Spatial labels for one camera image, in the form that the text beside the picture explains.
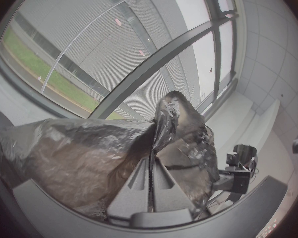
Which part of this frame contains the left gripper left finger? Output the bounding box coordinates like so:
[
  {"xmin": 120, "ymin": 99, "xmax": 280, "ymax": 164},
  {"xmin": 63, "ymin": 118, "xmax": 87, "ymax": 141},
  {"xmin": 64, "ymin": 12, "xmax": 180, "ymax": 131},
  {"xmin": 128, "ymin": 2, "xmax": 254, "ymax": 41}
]
[{"xmin": 106, "ymin": 156, "xmax": 150, "ymax": 219}]

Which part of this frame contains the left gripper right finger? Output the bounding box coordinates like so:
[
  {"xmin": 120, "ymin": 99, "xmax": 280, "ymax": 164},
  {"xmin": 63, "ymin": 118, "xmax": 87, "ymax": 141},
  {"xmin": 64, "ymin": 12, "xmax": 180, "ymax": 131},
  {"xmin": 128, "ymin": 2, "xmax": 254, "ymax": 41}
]
[{"xmin": 152, "ymin": 157, "xmax": 195, "ymax": 216}]

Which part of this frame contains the black plastic bag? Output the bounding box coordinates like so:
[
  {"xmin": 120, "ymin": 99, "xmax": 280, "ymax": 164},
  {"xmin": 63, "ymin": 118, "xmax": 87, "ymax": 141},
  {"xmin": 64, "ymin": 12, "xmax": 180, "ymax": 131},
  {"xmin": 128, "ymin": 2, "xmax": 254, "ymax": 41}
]
[{"xmin": 0, "ymin": 91, "xmax": 220, "ymax": 220}]

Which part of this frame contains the window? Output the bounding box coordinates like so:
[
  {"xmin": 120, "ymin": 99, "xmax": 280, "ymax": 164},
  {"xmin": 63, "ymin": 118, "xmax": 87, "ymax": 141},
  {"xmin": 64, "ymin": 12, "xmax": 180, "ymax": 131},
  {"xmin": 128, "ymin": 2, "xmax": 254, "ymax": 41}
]
[{"xmin": 0, "ymin": 0, "xmax": 246, "ymax": 123}]

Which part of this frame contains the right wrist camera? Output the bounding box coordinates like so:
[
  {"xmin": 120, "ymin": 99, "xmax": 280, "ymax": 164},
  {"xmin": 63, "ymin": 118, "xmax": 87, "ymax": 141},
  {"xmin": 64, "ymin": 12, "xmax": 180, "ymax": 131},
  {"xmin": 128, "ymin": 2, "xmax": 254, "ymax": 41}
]
[{"xmin": 225, "ymin": 152, "xmax": 239, "ymax": 173}]

